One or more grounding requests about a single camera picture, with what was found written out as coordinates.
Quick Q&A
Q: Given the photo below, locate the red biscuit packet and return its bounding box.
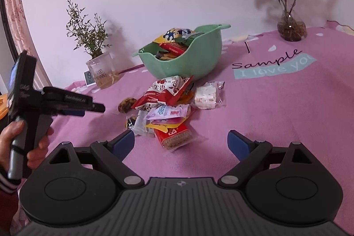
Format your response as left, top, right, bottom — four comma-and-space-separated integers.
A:
154, 124, 199, 151

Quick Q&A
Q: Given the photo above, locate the clear nougat packet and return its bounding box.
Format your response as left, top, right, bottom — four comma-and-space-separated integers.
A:
193, 81, 224, 110

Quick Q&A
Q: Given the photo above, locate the pink white small candy packet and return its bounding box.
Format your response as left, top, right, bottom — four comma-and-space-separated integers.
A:
145, 104, 191, 120

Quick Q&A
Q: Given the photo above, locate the red white candy bag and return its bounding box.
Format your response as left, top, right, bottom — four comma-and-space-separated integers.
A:
132, 75, 193, 111

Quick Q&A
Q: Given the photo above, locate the black triangular snack packet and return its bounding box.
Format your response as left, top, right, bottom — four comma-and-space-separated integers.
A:
155, 51, 178, 61

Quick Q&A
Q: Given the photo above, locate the red floral snack packet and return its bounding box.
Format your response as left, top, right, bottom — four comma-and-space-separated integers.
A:
159, 42, 188, 56

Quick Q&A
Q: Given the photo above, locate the white sachet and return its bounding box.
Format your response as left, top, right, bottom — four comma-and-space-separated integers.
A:
133, 110, 155, 138

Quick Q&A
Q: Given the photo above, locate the orange yellow small packet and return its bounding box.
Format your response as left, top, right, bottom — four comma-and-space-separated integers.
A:
145, 117, 189, 133

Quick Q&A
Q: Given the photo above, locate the yellow blue chips bag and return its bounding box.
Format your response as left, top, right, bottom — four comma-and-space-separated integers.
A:
153, 27, 194, 44

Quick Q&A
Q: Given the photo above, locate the green snack bag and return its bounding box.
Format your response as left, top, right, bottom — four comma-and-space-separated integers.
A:
175, 32, 204, 47

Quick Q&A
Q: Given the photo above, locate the person left hand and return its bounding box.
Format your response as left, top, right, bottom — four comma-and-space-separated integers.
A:
0, 119, 55, 171

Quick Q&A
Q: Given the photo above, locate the orange round lid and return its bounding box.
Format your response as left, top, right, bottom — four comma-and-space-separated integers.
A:
0, 94, 8, 120

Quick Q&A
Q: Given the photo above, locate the small white digital clock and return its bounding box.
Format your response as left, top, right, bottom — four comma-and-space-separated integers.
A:
84, 71, 95, 86

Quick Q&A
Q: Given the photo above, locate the brown cookie snack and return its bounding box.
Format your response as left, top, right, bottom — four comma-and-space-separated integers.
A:
118, 97, 137, 114

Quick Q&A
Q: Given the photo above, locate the pink patterned curtain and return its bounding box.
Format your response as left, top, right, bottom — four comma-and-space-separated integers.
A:
4, 0, 46, 89

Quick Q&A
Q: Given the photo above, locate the thin plant in clear cup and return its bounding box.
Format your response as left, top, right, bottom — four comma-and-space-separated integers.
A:
65, 0, 119, 89

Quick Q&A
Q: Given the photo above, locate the pink printed tablecloth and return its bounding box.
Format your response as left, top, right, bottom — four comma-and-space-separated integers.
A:
11, 20, 354, 236

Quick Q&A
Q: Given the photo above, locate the green plastic bowl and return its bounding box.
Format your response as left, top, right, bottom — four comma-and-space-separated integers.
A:
133, 24, 231, 80

